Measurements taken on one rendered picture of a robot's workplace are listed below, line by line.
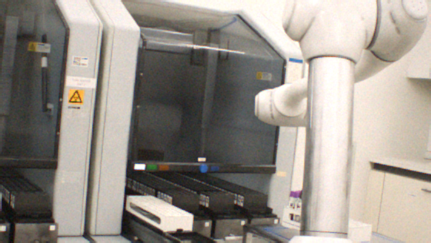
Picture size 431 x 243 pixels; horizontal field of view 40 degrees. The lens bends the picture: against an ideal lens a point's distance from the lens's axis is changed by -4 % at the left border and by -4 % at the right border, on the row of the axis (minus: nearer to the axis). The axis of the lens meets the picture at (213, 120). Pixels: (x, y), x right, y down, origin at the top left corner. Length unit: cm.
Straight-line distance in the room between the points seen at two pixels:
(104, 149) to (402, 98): 296
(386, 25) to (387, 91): 310
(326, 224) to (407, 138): 346
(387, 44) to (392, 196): 293
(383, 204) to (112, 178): 261
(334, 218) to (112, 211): 100
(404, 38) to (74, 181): 113
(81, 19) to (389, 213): 286
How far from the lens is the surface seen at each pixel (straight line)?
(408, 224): 415
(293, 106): 176
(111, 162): 201
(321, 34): 128
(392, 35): 135
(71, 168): 196
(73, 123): 194
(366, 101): 427
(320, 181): 123
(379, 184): 431
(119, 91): 199
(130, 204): 211
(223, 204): 223
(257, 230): 199
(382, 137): 444
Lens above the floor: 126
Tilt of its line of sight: 3 degrees down
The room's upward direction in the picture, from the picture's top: 6 degrees clockwise
